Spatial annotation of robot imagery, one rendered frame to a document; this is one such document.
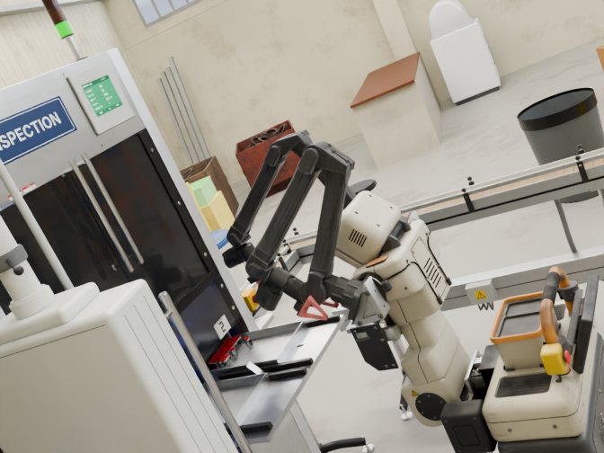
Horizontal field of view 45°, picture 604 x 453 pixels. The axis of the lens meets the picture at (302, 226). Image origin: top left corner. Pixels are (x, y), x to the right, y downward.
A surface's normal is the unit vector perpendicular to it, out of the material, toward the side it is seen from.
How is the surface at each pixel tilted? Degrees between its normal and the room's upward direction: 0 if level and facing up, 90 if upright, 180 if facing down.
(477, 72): 90
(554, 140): 95
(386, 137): 90
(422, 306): 90
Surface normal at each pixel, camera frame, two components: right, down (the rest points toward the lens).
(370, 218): 0.33, -0.76
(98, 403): -0.25, 0.38
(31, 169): 0.83, -0.24
